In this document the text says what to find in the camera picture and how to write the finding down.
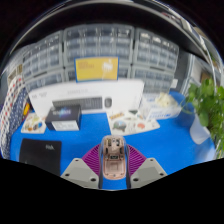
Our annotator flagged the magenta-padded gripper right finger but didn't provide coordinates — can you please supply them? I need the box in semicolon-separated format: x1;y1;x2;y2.
124;143;168;190

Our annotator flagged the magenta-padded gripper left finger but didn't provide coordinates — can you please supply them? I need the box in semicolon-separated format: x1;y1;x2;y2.
60;143;104;190

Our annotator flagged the pink transparent computer mouse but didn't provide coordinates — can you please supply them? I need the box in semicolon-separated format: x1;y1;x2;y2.
100;134;128;181

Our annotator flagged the black mouse pad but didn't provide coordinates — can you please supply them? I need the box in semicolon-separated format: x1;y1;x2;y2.
18;138;63;177

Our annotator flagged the sticker sheet with cartoon pictures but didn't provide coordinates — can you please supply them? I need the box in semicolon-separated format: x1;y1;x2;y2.
106;109;161;137

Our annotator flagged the small black box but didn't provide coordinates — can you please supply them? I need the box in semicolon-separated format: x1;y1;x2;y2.
44;104;83;132

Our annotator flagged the sticker sheet with food pictures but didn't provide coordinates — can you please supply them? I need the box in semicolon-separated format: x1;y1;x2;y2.
20;111;48;135

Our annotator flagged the long white keyboard box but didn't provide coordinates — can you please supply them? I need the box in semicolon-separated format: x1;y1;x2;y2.
28;79;146;118

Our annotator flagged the green plant in white pot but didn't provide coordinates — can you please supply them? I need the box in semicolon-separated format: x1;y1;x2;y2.
181;78;224;159

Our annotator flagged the red and blue plaid cloth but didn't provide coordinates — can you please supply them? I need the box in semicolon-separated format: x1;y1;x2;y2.
0;78;26;134

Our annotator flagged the yellow and blue box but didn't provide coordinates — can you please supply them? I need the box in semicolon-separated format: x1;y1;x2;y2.
74;56;120;83

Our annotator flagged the white woven basket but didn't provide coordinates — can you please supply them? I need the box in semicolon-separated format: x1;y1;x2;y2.
7;63;23;78

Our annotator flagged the grey small-drawer cabinet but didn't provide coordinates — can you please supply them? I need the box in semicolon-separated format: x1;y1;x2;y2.
21;31;64;81
63;24;134;66
133;28;180;73

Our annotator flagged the white wall socket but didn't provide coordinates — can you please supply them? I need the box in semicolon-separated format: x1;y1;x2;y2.
169;78;180;90

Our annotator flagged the dark wall shelf unit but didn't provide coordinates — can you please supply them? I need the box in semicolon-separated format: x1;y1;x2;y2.
6;0;214;58

